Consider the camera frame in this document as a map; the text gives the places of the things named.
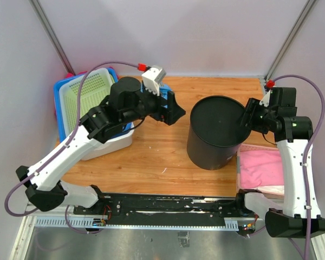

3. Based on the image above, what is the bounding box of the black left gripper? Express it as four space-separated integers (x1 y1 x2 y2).
122 81 186 125

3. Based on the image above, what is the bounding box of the large dark blue cylindrical container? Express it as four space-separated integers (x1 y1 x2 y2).
187 95 250 170

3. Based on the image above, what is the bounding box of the white perforated plastic basket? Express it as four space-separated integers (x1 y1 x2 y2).
59 67 117 141

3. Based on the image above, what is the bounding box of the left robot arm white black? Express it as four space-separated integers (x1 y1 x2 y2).
16 77 185 215

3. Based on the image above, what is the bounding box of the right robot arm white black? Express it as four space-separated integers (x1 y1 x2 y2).
234 87 325 239

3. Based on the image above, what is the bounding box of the blue printed cloth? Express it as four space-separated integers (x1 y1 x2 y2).
140 83 172 108

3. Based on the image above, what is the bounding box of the pink perforated basket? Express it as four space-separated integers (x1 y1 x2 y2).
237 144 284 196

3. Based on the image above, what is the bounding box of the pink towel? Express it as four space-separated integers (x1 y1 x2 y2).
239 150 284 189

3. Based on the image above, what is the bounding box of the white plastic tub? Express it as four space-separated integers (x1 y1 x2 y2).
81 123 134 161

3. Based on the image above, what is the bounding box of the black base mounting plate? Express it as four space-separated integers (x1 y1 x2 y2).
73 193 255 229

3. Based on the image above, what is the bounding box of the blue plastic bin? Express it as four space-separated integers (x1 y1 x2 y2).
53 66 135 143

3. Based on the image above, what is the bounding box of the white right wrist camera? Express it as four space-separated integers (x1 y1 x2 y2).
259 90 271 107

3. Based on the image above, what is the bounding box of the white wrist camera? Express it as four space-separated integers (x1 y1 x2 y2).
259 90 271 107
141 66 166 96

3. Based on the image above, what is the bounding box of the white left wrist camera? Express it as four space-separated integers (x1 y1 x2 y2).
141 66 166 96

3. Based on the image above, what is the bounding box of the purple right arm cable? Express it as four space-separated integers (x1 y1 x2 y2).
243 75 325 260

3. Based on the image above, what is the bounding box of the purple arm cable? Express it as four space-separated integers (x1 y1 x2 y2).
243 75 325 260
4 61 147 235

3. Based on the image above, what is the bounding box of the white slotted cable duct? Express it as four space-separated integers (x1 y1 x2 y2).
35 217 239 231

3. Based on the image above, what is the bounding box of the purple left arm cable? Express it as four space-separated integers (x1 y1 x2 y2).
4 61 147 235

